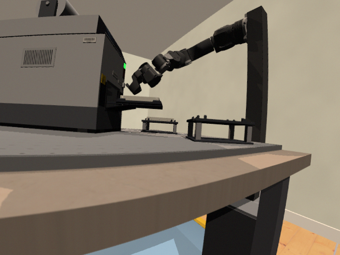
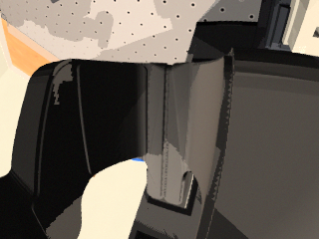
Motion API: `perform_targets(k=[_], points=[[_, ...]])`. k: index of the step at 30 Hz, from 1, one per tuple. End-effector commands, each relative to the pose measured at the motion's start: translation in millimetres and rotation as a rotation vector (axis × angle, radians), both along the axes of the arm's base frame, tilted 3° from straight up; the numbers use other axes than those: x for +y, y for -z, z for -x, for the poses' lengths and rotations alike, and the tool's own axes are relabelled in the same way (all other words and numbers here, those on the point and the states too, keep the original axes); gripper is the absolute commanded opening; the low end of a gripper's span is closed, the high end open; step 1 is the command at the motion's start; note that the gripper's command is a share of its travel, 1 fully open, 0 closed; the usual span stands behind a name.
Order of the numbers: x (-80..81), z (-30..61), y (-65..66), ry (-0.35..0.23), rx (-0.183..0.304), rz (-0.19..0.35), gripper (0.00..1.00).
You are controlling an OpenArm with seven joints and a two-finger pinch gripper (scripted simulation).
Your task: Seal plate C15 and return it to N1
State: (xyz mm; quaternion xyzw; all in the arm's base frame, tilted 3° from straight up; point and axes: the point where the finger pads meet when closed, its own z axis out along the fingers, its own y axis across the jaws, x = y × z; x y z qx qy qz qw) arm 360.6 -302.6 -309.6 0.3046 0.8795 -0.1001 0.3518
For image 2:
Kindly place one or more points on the beige well plate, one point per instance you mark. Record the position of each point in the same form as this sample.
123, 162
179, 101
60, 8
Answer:
301, 33

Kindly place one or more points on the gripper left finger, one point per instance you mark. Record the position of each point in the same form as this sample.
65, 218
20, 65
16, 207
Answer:
78, 118

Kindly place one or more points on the dark grey flat base plate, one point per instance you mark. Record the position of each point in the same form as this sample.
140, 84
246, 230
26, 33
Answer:
134, 31

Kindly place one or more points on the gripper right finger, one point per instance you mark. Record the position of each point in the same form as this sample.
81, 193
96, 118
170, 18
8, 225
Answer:
247, 126

